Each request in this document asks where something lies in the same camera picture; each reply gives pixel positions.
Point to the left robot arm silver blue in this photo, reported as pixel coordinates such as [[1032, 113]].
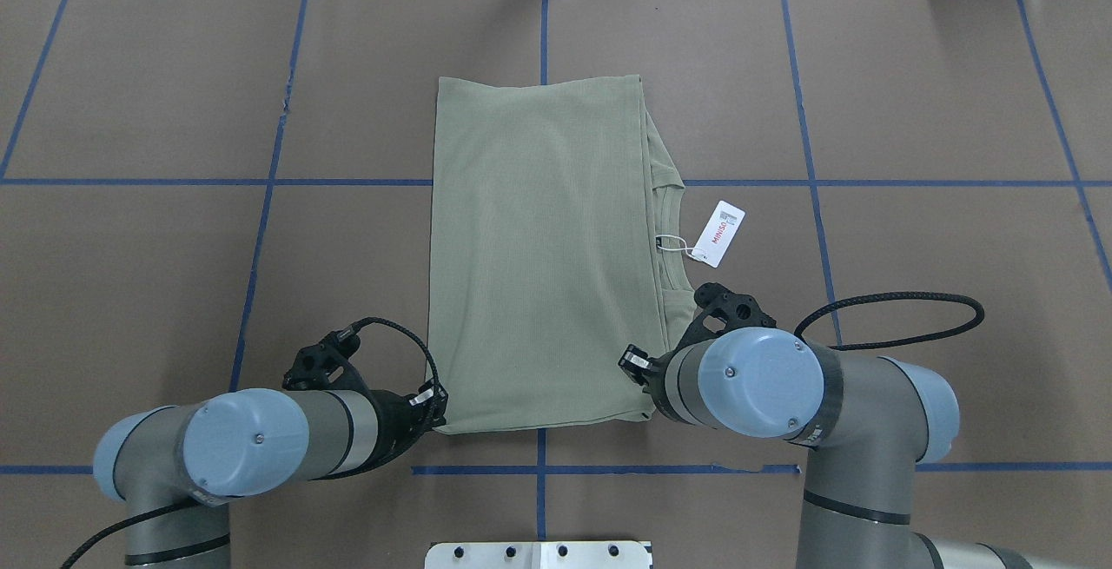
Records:
[[178, 468]]

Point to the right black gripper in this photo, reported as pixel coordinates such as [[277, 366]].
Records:
[[653, 375]]

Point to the olive green long-sleeve shirt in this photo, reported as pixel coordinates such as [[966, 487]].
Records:
[[555, 212]]

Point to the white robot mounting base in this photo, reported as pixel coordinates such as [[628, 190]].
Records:
[[541, 554]]

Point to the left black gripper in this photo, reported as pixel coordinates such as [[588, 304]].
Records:
[[396, 413]]

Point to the white shirt hang tag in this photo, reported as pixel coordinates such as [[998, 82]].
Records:
[[713, 242]]

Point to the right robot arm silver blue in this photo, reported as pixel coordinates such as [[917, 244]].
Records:
[[866, 420]]

